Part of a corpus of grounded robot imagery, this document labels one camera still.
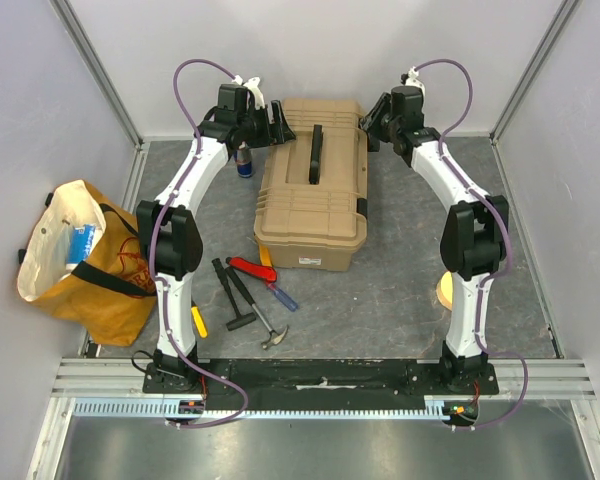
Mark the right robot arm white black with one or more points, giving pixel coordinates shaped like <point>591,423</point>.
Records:
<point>475,237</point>

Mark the blue white packet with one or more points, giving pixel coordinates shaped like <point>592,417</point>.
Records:
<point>83,240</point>

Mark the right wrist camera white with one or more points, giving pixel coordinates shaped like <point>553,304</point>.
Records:
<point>411,79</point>

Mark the round yellow sponge disc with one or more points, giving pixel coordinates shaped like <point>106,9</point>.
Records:
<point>444,290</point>

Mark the blue handle screwdriver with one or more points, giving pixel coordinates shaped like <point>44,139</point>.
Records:
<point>282,297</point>

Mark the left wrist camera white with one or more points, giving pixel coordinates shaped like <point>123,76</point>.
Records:
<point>253,85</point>

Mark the claw hammer black handle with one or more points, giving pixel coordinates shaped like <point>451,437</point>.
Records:
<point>275,336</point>

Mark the orange utility knife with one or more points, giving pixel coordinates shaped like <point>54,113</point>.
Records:
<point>264,255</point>

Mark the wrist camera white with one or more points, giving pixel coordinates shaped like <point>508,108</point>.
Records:
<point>411,79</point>
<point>253,85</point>

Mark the slotted cable duct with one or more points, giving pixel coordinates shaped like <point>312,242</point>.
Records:
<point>183,409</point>

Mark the black mallet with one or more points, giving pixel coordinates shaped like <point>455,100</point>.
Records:
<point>240,319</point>

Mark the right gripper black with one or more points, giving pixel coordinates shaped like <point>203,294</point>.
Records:
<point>380,117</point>

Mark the yellow handle screwdriver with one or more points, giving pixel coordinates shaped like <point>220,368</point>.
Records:
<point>199,321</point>

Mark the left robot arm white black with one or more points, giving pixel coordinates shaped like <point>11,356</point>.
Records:
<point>168,232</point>

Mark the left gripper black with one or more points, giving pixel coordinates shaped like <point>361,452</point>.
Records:
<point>273,135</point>

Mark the tan plastic toolbox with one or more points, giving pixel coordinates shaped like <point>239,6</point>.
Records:
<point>311,209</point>

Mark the red utility knife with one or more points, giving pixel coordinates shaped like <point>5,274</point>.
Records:
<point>264,273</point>

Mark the yellow tote bag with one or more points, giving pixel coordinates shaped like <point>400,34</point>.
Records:
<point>111,294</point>

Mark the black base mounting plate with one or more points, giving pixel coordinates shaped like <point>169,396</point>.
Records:
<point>404,375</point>

